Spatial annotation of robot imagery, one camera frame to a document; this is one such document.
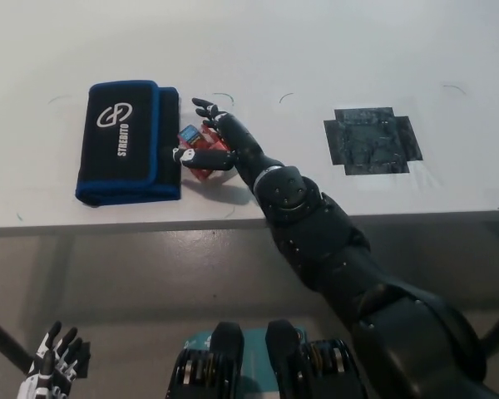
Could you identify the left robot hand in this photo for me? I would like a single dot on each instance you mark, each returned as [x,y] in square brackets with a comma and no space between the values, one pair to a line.
[45,365]

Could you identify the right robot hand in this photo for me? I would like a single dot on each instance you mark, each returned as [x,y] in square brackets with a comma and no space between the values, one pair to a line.
[241,141]

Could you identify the black floor tape patch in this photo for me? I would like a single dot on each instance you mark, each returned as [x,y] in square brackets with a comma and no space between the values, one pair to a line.
[83,359]

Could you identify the black blue-trimmed Stredito notebook case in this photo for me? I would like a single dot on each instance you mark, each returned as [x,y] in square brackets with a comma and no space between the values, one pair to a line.
[124,141]

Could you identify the black tape patch on table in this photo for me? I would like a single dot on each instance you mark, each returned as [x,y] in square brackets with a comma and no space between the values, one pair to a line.
[370,141]

